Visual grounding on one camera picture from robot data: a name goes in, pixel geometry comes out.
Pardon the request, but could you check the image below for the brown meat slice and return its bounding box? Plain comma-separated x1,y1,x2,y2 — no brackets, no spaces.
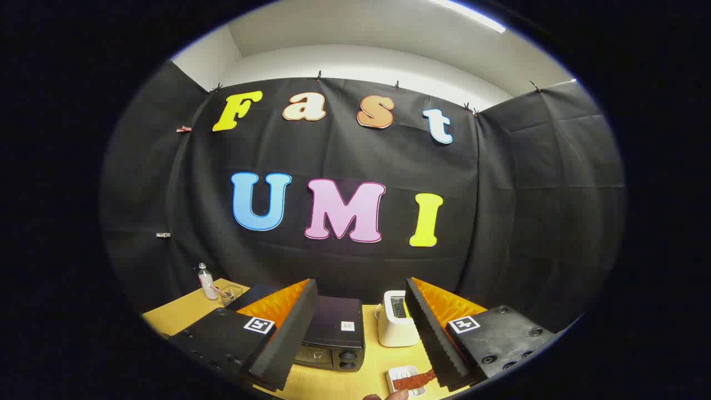
393,369,437,391

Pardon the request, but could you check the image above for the clear plastic bottle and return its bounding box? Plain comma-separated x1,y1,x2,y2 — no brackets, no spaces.
198,263,219,301

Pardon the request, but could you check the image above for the black toaster oven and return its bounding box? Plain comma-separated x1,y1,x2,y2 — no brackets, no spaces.
227,284,366,373

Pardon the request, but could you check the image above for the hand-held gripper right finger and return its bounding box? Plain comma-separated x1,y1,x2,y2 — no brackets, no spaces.
405,277,557,391

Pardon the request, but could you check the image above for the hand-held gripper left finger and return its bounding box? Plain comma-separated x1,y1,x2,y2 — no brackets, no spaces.
168,279,318,392

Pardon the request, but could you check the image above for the white ridged plate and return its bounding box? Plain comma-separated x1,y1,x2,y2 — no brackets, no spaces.
387,366,428,398

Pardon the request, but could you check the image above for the white pop-up toaster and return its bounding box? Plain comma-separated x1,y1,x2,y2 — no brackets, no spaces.
375,290,421,348

